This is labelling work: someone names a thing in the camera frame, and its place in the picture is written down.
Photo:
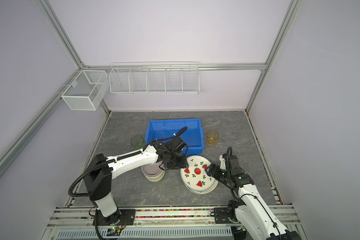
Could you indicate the watermelon pattern plate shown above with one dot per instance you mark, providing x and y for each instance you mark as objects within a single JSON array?
[{"x": 196, "y": 168}]

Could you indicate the blue plastic bin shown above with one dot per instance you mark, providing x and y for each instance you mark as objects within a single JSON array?
[{"x": 193, "y": 136}]

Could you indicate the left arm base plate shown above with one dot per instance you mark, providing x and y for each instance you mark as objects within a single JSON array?
[{"x": 123, "y": 217}]

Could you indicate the long white wire basket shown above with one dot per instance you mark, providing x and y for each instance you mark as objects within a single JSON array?
[{"x": 154, "y": 78}]

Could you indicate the amber glass cup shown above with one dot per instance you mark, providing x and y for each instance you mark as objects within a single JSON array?
[{"x": 212, "y": 137}]

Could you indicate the aluminium mounting rail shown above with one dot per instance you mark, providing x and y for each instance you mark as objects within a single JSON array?
[{"x": 150, "y": 223}]

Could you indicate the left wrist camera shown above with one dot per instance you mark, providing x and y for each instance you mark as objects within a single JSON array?
[{"x": 176, "y": 144}]

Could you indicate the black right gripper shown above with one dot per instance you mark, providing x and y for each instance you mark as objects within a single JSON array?
[{"x": 214, "y": 174}]

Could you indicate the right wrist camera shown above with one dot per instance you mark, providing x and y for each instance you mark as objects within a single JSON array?
[{"x": 231, "y": 164}]

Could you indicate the cream floral plate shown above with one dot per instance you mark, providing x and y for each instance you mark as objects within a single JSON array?
[{"x": 201, "y": 186}]

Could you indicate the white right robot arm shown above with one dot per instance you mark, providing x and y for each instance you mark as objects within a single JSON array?
[{"x": 249, "y": 209}]

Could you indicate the purple top bowl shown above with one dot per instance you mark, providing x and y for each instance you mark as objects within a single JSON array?
[{"x": 151, "y": 170}]

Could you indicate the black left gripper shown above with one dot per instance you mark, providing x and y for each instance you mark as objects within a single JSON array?
[{"x": 184, "y": 164}]

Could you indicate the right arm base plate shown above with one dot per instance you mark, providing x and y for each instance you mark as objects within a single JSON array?
[{"x": 221, "y": 215}]

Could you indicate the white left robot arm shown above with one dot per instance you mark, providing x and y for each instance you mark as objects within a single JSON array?
[{"x": 103, "y": 170}]

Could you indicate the stacked lower bowls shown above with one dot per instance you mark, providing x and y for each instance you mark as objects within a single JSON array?
[{"x": 155, "y": 178}]

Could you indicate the small white mesh basket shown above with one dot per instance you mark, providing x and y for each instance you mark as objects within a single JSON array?
[{"x": 87, "y": 90}]

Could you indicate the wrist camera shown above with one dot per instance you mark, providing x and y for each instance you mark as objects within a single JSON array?
[
  {"x": 231, "y": 164},
  {"x": 176, "y": 144}
]

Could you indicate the green glass cup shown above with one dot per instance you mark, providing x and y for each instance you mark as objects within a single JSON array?
[{"x": 137, "y": 142}]

